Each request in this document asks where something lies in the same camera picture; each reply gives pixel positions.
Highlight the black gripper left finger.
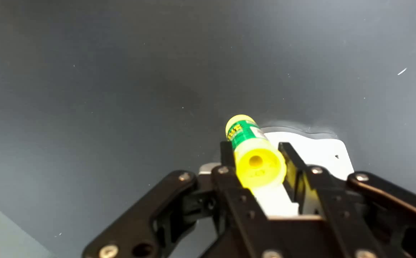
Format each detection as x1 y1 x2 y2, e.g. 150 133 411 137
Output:
80 139 272 258

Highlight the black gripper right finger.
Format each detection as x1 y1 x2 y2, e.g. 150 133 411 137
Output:
276 140 416 258

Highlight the yellow green glue stick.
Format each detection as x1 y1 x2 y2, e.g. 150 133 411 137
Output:
223 113 288 193

